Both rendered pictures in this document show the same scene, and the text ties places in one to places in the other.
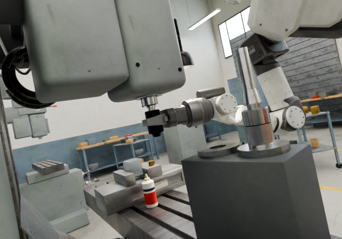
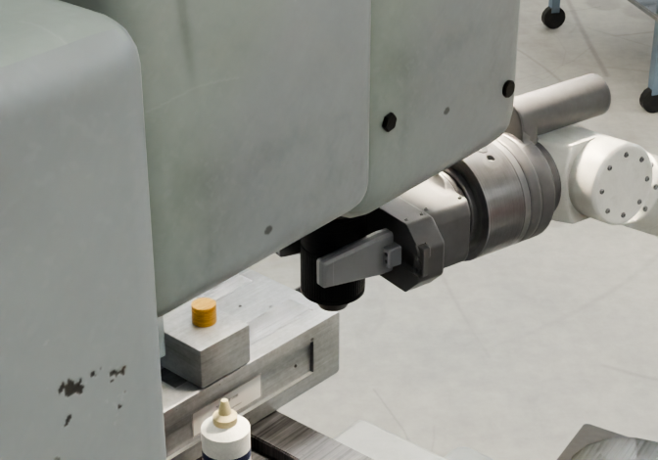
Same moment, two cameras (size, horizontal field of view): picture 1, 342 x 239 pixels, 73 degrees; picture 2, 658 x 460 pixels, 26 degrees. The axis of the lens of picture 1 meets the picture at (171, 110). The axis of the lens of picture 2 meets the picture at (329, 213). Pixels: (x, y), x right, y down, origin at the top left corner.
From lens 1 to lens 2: 60 cm
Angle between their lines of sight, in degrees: 33
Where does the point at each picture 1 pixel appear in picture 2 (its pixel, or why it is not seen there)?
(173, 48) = not seen: outside the picture
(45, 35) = (163, 139)
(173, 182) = (280, 384)
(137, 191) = not seen: hidden behind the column
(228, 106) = (621, 199)
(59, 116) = not seen: outside the picture
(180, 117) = (446, 248)
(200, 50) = not seen: outside the picture
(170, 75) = (474, 125)
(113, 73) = (332, 208)
